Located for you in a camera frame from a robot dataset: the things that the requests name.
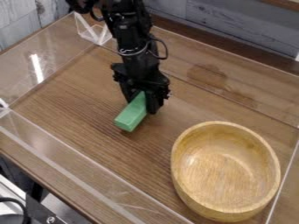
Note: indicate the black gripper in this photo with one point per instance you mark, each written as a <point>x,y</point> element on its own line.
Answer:
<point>138,74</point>

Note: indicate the green rectangular block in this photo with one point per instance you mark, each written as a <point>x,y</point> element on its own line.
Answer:
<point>132,114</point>

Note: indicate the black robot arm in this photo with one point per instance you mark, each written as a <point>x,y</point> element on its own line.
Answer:
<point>138,46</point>

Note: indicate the brown wooden bowl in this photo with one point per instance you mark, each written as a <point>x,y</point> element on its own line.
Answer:
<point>226,171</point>

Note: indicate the clear acrylic tray wall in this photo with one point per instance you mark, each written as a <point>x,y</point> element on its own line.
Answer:
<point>112,175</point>

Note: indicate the clear acrylic corner bracket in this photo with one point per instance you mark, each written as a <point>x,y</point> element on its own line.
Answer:
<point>94,33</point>

